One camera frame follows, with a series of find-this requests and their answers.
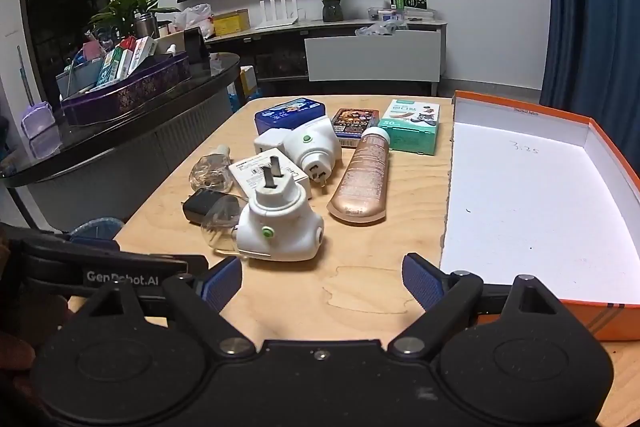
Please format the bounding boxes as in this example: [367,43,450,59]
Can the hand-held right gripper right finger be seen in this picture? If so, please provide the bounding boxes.
[387,252,571,355]

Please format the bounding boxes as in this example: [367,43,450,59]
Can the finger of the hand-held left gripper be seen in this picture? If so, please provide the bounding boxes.
[120,250,210,276]

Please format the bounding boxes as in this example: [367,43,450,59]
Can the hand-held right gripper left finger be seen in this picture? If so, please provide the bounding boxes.
[75,256,256,355]

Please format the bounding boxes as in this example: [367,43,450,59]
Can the black charger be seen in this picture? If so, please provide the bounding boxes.
[181,188,226,225]

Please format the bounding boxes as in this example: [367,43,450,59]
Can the white repellent plug with bottle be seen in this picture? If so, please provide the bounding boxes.
[200,152,326,263]

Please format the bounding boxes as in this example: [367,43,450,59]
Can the clear glass refill bottle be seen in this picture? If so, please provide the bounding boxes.
[189,144,236,194]

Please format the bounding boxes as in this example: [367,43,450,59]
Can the white labelled adapter box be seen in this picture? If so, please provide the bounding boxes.
[229,147,312,202]

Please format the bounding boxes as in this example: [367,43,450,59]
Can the rose gold tube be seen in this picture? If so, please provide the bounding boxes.
[326,127,392,225]

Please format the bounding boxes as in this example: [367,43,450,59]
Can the orange white cardboard box lid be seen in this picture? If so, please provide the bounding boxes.
[439,90,640,342]

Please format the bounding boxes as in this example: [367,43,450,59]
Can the white charger cube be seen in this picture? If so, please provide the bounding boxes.
[253,129,301,158]

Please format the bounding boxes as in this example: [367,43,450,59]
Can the green white carton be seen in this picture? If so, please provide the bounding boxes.
[377,99,442,156]

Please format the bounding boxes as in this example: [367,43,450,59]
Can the colourful card box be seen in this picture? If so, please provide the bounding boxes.
[331,108,382,141]

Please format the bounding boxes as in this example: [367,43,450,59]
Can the person's left hand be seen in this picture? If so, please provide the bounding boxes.
[0,294,68,388]

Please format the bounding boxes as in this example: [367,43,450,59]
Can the clear plastic bin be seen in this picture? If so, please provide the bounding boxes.
[67,217,125,253]

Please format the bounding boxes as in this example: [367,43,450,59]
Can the blue bottle pack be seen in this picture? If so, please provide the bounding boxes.
[227,82,246,114]

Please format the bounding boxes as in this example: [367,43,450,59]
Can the purple patterned tin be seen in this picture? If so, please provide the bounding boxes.
[60,51,192,128]

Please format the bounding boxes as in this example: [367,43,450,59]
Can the black top counter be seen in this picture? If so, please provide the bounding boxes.
[0,52,242,233]

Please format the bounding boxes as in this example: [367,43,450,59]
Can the white yellow carton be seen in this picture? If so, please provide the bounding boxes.
[240,66,258,100]

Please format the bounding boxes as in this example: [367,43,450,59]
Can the row of small cardboard boxes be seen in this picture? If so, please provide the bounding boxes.
[92,36,158,88]

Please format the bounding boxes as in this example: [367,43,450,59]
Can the black rectangular device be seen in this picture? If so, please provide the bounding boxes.
[182,27,206,62]

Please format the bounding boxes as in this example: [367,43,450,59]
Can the white television cabinet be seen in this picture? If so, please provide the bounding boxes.
[205,19,448,98]

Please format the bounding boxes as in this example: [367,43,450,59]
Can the yellow cardboard box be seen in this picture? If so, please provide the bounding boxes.
[213,9,251,36]

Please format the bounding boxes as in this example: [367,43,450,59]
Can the white red plastic bag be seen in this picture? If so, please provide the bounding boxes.
[172,3,215,32]

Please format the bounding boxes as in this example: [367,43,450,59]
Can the dark glass cabinet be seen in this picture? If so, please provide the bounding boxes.
[19,0,111,95]

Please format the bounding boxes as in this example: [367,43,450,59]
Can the crumpled clear plastic wrap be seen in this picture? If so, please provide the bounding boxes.
[355,21,401,36]

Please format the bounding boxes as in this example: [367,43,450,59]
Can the white router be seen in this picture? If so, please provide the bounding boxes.
[255,0,298,30]

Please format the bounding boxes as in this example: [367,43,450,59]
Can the clear plastic boxes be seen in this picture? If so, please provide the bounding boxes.
[370,7,436,25]

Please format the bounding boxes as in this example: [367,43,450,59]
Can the leafy plant in steel cup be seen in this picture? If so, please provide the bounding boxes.
[89,0,181,40]

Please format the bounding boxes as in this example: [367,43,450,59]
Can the blue curtain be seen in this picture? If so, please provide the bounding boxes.
[540,0,640,128]

